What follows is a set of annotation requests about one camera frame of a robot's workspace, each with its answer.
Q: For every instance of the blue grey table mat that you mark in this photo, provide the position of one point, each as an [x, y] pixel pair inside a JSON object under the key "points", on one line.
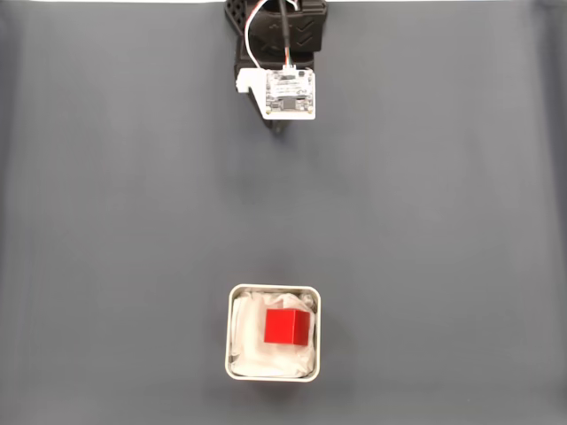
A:
{"points": [[398, 177]]}

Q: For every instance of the white square box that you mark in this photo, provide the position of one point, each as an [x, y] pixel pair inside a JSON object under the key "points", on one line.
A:
{"points": [[228, 336]]}

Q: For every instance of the white camera circuit board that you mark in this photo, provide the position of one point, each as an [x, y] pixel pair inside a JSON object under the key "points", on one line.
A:
{"points": [[290, 90]]}

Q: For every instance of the red cube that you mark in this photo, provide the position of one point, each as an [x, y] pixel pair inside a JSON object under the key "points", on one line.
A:
{"points": [[281, 327]]}

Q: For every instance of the white tissue paper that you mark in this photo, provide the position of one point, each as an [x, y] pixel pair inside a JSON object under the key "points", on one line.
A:
{"points": [[248, 354]]}

